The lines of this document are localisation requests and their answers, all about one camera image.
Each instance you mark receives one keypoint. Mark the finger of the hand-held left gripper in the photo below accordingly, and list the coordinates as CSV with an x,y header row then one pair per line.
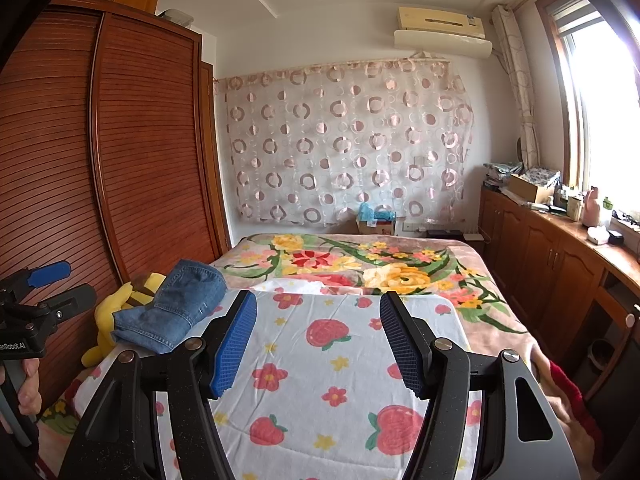
x,y
75,297
50,272

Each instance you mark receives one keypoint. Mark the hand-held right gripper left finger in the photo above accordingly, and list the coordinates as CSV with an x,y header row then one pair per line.
x,y
232,345

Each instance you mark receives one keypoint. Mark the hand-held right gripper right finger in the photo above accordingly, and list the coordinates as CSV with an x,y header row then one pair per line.
x,y
405,347

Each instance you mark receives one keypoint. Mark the blue denim pants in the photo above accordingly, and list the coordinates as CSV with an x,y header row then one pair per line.
x,y
175,300

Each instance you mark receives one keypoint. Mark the person's left hand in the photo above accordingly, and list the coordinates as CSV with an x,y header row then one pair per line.
x,y
31,390

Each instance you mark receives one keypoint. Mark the yellow plush toy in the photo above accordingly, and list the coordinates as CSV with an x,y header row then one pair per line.
x,y
107,310

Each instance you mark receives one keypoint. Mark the floral blanket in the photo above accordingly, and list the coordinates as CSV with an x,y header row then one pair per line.
x,y
400,265

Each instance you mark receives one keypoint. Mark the strawberry print white sheet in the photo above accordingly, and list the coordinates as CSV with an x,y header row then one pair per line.
x,y
320,375

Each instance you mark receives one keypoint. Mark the black flat box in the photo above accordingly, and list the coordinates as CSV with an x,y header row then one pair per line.
x,y
445,234

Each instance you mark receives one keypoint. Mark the cardboard box with blue bag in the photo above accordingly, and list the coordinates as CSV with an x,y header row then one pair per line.
x,y
375,220

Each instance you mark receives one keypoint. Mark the wooden slatted wardrobe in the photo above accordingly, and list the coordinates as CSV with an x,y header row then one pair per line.
x,y
125,160

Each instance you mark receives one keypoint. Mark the long wooden low cabinet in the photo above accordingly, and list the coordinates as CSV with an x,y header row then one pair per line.
x,y
530,260

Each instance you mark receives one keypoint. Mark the red cloth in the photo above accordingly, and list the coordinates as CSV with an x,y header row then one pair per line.
x,y
575,395

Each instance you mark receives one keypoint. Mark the pile of papers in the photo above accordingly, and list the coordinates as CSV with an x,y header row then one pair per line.
x,y
497,175

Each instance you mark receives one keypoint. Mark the dark waste bin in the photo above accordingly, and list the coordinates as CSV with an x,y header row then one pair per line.
x,y
602,357

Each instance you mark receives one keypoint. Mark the floral cardboard box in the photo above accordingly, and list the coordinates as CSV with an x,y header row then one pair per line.
x,y
532,185

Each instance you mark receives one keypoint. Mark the circle pattern sheer curtain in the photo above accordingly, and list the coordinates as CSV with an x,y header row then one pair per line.
x,y
345,145

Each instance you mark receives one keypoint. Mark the small black box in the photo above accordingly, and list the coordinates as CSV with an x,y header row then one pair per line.
x,y
616,237

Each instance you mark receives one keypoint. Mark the grey box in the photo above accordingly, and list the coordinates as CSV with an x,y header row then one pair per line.
x,y
175,17

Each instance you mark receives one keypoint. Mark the patterned window curtain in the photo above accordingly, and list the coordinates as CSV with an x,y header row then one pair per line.
x,y
517,85

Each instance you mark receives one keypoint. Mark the cream wall air conditioner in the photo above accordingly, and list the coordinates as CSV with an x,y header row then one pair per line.
x,y
440,30

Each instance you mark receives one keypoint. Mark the wooden frame window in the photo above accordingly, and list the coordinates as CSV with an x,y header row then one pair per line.
x,y
595,85

